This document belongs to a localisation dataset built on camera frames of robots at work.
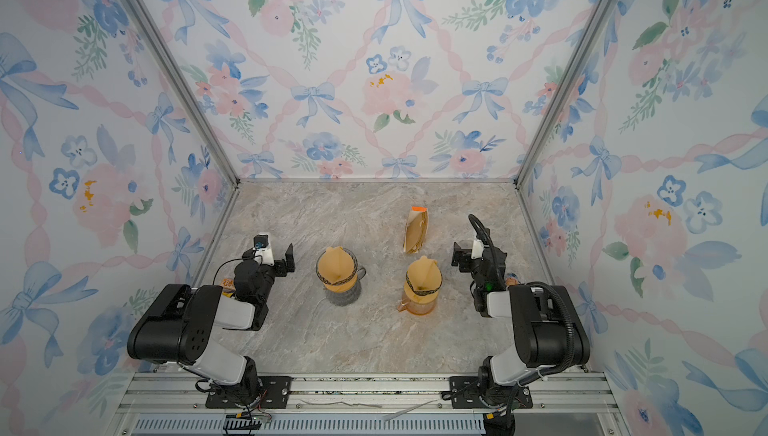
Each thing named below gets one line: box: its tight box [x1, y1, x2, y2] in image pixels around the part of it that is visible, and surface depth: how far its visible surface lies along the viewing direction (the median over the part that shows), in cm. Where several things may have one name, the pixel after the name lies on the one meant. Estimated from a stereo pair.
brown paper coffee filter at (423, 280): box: [404, 255, 443, 304], surface depth 81 cm
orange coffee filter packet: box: [403, 206, 429, 254], surface depth 100 cm
